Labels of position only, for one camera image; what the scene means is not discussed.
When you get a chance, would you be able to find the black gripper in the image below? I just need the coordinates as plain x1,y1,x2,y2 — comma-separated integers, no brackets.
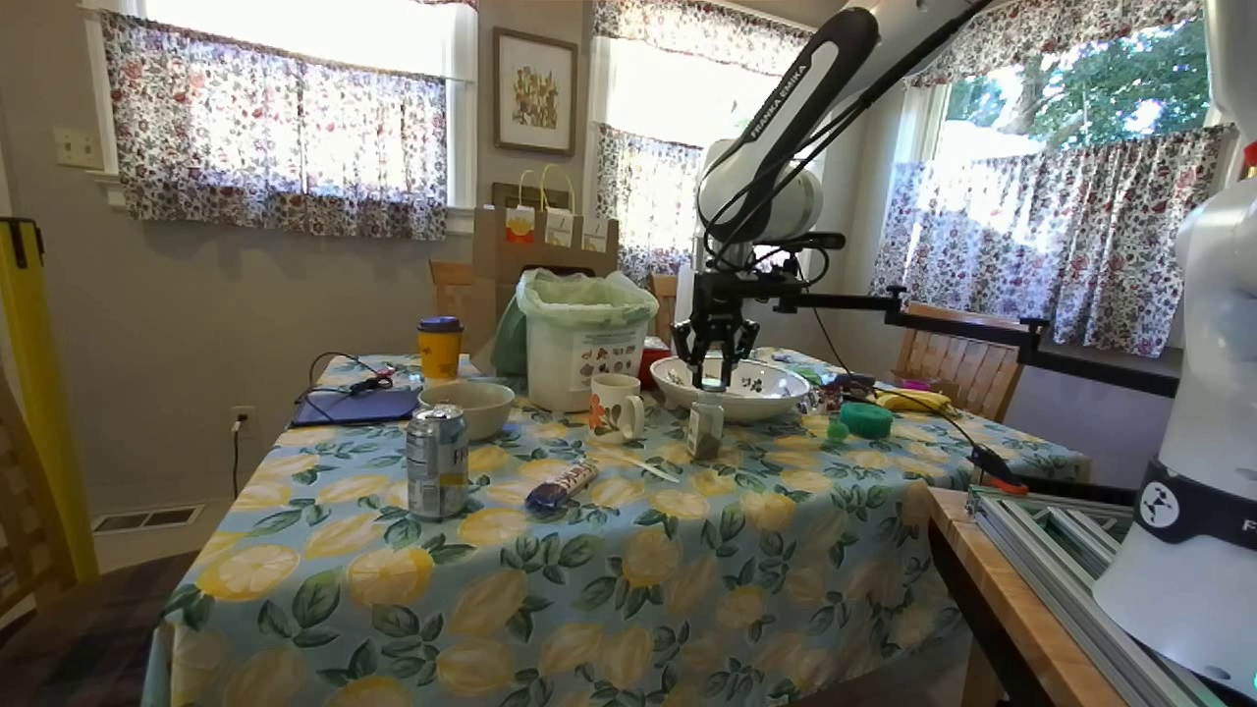
672,261,767,394

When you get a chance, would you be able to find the small glass jar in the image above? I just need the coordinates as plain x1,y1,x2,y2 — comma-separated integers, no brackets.
683,394,732,462

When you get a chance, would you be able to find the red cup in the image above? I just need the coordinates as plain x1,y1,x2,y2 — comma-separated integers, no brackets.
635,332,677,394

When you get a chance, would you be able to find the large white bowl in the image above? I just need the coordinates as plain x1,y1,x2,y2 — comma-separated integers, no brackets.
647,349,821,429

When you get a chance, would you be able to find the white mug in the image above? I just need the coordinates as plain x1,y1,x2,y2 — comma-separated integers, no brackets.
590,370,652,445

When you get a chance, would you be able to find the white waste bin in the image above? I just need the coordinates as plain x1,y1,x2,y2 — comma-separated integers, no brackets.
521,314,652,417

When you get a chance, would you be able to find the green bin liner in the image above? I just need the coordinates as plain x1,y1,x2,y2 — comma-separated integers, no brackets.
511,261,663,339

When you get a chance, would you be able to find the green round sponge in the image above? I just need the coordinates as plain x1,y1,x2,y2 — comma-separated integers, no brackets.
834,395,898,445

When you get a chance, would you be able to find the floral window curtain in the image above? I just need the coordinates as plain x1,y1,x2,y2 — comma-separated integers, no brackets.
593,121,714,284
97,11,457,244
869,121,1229,363

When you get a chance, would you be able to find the yellow cloth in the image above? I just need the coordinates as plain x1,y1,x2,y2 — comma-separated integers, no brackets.
873,379,962,420

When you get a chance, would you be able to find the blue snack wrapper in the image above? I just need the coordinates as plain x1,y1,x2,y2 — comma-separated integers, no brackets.
521,454,600,518

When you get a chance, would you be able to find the small white bowl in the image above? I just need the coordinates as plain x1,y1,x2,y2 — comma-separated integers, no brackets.
418,374,520,447

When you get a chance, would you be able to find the slatted wooden chair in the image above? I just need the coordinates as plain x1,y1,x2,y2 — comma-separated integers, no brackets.
890,302,1030,422

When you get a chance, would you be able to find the lemon print tablecloth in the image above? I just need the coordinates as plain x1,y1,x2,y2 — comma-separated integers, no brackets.
137,345,1097,707

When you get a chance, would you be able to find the yellow bottle blue cap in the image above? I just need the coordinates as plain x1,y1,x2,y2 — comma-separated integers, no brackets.
414,308,467,388

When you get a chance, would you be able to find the silver soda can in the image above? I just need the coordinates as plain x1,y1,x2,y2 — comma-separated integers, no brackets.
399,399,477,523

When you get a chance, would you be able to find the floral curtain valance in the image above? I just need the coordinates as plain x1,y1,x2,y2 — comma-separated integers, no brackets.
910,0,1198,94
590,0,814,79

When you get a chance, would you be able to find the black orange clamp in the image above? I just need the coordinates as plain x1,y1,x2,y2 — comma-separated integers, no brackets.
962,445,1147,511

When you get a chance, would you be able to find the blue cloth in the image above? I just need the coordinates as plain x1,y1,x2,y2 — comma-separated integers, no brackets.
285,379,423,433

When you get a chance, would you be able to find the wooden mounting board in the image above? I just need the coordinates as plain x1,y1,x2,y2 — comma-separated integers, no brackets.
922,481,1133,707

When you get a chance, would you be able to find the white floor vent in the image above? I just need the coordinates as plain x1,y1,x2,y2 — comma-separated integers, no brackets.
85,498,209,538

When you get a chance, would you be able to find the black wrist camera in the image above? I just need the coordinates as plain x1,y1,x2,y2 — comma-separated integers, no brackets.
750,226,847,287

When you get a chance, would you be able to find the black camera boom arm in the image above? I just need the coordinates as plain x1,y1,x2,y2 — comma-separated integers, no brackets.
767,284,1186,399

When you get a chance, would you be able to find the framed wall picture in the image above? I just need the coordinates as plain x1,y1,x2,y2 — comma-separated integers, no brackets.
488,22,580,161

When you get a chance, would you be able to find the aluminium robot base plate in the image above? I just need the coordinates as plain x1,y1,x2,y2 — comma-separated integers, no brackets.
965,481,1241,707

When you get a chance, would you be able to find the white light switch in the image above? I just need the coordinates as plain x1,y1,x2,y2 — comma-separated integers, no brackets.
52,121,106,172

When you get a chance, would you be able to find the yellow post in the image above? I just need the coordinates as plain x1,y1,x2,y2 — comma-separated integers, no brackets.
0,210,103,587

